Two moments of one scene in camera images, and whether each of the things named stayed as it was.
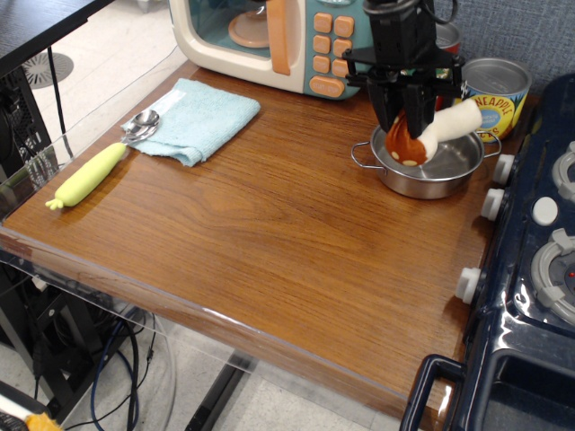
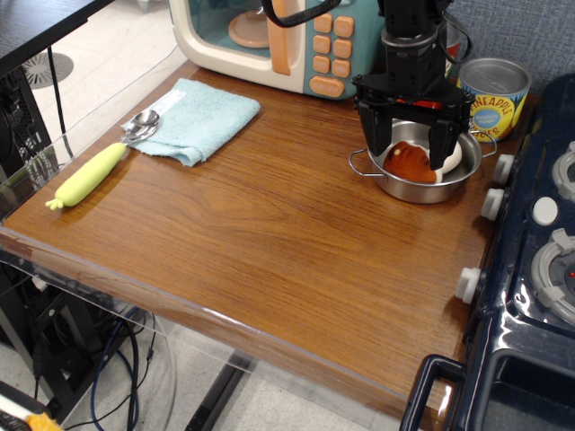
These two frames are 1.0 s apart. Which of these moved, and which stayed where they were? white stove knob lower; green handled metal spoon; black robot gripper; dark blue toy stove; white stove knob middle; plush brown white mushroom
Moved: black robot gripper; plush brown white mushroom
Stayed: white stove knob lower; dark blue toy stove; white stove knob middle; green handled metal spoon
